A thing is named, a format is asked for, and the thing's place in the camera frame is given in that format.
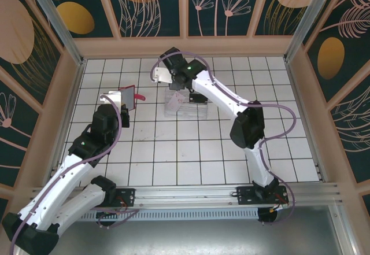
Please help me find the red card holder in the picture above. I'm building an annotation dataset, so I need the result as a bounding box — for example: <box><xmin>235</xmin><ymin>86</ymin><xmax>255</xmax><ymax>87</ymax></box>
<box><xmin>117</xmin><ymin>84</ymin><xmax>147</xmax><ymax>111</ymax></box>

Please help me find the black credit card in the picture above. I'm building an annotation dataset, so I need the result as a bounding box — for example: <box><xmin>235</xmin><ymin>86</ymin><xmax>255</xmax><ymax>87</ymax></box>
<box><xmin>188</xmin><ymin>93</ymin><xmax>208</xmax><ymax>105</ymax></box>

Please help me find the white pink VIP card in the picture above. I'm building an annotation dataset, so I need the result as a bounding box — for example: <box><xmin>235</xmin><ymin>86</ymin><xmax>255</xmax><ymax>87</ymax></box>
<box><xmin>168</xmin><ymin>91</ymin><xmax>186</xmax><ymax>112</ymax></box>

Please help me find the clear acrylic organizer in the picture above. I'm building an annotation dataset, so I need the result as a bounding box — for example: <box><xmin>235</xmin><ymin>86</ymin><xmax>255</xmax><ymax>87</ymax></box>
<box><xmin>164</xmin><ymin>88</ymin><xmax>209</xmax><ymax>119</ymax></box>

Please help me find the grey metal sheet panel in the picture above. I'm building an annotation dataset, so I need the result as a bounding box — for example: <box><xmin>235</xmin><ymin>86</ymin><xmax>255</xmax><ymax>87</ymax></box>
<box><xmin>27</xmin><ymin>219</ymin><xmax>352</xmax><ymax>255</ymax></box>

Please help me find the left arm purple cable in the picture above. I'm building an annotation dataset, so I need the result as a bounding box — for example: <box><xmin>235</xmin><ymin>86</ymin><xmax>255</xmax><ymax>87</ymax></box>
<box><xmin>10</xmin><ymin>94</ymin><xmax>139</xmax><ymax>254</ymax></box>

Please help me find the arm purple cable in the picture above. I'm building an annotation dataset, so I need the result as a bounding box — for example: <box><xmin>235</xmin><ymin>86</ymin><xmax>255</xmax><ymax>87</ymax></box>
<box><xmin>150</xmin><ymin>51</ymin><xmax>296</xmax><ymax>227</ymax></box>
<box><xmin>10</xmin><ymin>94</ymin><xmax>139</xmax><ymax>254</ymax></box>

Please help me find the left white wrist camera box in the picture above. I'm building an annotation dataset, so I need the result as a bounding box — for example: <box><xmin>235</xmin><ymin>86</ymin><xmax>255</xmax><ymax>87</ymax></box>
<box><xmin>100</xmin><ymin>91</ymin><xmax>123</xmax><ymax>110</ymax></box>

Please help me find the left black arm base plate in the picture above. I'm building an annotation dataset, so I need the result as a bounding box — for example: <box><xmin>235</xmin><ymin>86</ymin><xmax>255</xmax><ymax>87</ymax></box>
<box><xmin>83</xmin><ymin>187</ymin><xmax>136</xmax><ymax>208</ymax></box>

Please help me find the aluminium mounting rail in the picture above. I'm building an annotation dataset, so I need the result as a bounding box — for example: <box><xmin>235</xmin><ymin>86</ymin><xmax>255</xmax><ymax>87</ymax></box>
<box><xmin>28</xmin><ymin>182</ymin><xmax>342</xmax><ymax>209</ymax></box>

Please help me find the aluminium corner post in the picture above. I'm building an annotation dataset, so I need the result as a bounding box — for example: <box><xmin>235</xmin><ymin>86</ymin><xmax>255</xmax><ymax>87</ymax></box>
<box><xmin>284</xmin><ymin>0</ymin><xmax>346</xmax><ymax>62</ymax></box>
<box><xmin>23</xmin><ymin>0</ymin><xmax>85</xmax><ymax>66</ymax></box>

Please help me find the slotted grey cable duct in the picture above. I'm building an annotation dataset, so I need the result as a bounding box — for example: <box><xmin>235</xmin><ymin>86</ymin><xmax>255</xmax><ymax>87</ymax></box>
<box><xmin>38</xmin><ymin>208</ymin><xmax>260</xmax><ymax>221</ymax></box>

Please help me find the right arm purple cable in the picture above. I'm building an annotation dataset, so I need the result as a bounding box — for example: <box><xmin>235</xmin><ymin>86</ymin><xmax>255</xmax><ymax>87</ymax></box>
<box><xmin>150</xmin><ymin>51</ymin><xmax>296</xmax><ymax>227</ymax></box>

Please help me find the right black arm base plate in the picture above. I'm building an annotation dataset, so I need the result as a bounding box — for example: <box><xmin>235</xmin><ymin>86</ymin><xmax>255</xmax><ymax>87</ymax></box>
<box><xmin>236</xmin><ymin>185</ymin><xmax>290</xmax><ymax>206</ymax></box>

